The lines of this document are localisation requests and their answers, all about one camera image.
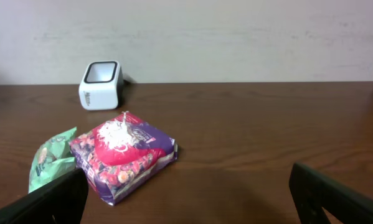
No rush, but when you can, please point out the purple pink liner pack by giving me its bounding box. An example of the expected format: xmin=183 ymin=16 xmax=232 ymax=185
xmin=69 ymin=111 xmax=178 ymax=205

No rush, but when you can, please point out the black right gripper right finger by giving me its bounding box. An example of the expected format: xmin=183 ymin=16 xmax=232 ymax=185
xmin=289 ymin=162 xmax=373 ymax=224

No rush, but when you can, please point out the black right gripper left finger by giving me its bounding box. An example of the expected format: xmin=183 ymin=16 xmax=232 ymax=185
xmin=0 ymin=168 xmax=88 ymax=224

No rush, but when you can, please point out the white barcode scanner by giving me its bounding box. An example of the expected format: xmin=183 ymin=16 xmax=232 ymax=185
xmin=78 ymin=60 xmax=123 ymax=111

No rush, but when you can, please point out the teal snack packet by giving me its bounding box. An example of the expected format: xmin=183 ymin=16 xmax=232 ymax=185
xmin=28 ymin=127 xmax=77 ymax=193

